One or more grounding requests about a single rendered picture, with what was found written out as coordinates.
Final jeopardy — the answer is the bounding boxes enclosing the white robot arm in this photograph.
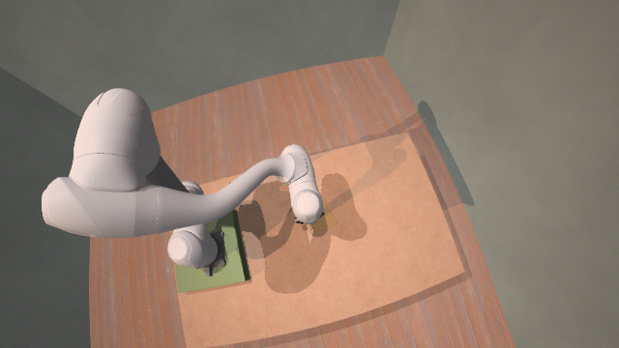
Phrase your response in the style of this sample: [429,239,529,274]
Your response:
[42,88,323,276]

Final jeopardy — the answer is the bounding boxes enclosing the tan square mat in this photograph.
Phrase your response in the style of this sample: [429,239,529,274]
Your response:
[309,202,338,237]

